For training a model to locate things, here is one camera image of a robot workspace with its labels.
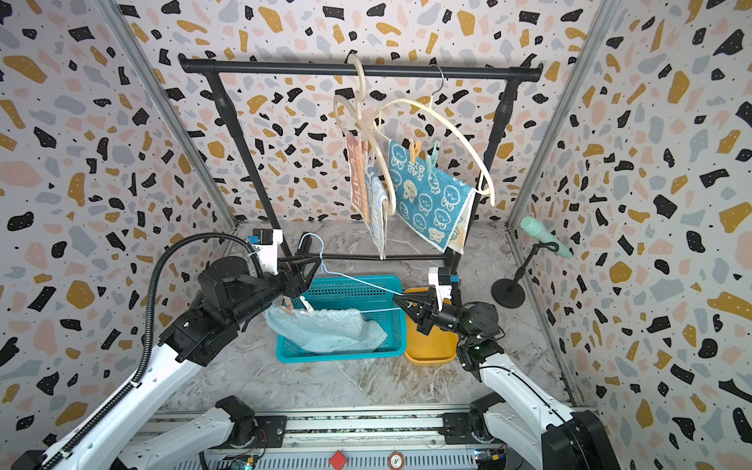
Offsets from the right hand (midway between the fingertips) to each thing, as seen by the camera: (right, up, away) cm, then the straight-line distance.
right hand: (402, 303), depth 66 cm
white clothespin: (-23, -1, +6) cm, 24 cm away
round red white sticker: (-1, -38, +4) cm, 39 cm away
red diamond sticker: (-15, -38, +4) cm, 41 cm away
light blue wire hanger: (-17, +7, 0) cm, 19 cm away
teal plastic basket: (-9, -3, +31) cm, 33 cm away
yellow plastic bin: (+12, -17, +23) cm, 31 cm away
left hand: (-18, +10, -1) cm, 21 cm away
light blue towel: (-16, -9, +10) cm, 21 cm away
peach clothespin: (-29, -2, +7) cm, 29 cm away
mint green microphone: (+34, +18, +8) cm, 39 cm away
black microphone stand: (+38, -3, +34) cm, 51 cm away
